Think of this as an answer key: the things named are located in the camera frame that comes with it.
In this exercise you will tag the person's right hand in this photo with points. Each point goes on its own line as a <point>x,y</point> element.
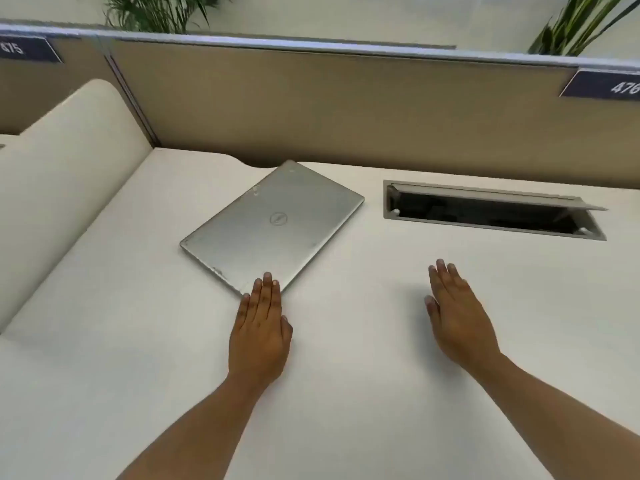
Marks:
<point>462,324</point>

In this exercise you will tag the person's left hand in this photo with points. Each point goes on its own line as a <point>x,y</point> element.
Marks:
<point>257,344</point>

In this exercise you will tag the person's right middle finger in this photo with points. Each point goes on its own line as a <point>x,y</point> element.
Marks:
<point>444,274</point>

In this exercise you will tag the person's left thumb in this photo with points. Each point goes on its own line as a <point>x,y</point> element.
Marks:
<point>287,330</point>

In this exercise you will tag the person's left middle finger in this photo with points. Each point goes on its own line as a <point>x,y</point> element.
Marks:
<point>267,294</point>

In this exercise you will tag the person's right thumb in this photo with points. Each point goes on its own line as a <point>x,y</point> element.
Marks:
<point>431,309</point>

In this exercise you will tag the person's left little finger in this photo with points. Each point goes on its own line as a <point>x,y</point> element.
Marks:
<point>244,309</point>

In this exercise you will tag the person's left forearm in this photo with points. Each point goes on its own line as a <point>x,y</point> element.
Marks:
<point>192,434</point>

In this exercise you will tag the person's right forearm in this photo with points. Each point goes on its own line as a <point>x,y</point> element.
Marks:
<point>560,419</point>

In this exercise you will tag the silver closed laptop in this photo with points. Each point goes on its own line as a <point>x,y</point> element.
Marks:
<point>272,227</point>

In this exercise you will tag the wide beige partition panel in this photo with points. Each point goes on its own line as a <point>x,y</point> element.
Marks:
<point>350,109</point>

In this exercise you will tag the cream curved side divider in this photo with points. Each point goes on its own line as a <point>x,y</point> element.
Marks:
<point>60,184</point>

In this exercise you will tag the dark blue label plate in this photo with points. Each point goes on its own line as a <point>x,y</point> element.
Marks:
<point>605,85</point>
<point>25,48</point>

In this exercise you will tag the green potted plant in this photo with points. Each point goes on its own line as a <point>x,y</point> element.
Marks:
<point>157,12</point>
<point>582,27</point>

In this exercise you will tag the narrow beige partition panel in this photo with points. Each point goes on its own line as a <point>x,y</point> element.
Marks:
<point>45,89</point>

